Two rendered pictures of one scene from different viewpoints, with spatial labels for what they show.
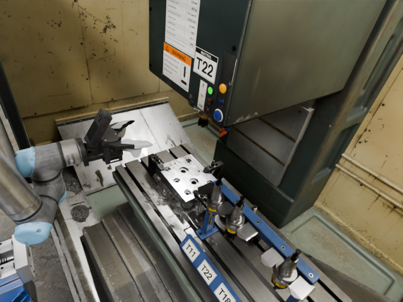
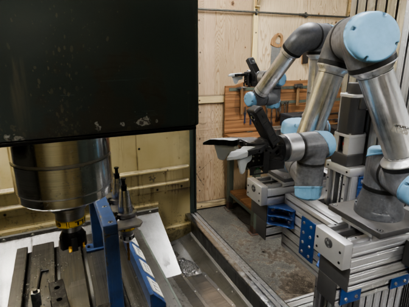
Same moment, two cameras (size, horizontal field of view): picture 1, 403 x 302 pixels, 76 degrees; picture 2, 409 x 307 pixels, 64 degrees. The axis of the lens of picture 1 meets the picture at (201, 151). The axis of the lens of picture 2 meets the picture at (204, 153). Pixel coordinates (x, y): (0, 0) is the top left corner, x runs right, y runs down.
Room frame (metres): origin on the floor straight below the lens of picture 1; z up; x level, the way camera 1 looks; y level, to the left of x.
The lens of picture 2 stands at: (1.43, 0.41, 1.66)
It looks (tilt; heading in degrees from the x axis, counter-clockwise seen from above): 16 degrees down; 197
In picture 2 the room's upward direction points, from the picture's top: straight up
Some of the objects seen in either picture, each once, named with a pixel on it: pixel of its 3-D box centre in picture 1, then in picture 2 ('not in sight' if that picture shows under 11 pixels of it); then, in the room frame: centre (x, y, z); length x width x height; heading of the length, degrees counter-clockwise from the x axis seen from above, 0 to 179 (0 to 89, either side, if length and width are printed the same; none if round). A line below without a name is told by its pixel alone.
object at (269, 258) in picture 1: (270, 257); not in sight; (0.45, -0.26, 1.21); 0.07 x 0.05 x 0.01; 132
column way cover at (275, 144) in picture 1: (260, 130); not in sight; (1.28, -0.32, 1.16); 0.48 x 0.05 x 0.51; 42
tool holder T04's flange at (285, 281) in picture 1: (285, 272); not in sight; (0.41, -0.30, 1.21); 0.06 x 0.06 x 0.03
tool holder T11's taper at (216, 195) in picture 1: (217, 190); (125, 200); (0.66, -0.08, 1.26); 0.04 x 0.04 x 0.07
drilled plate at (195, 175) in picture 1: (188, 178); not in sight; (1.00, 0.05, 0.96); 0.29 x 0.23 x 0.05; 42
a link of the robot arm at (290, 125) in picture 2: not in sight; (294, 133); (-0.10, 0.36, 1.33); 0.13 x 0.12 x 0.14; 142
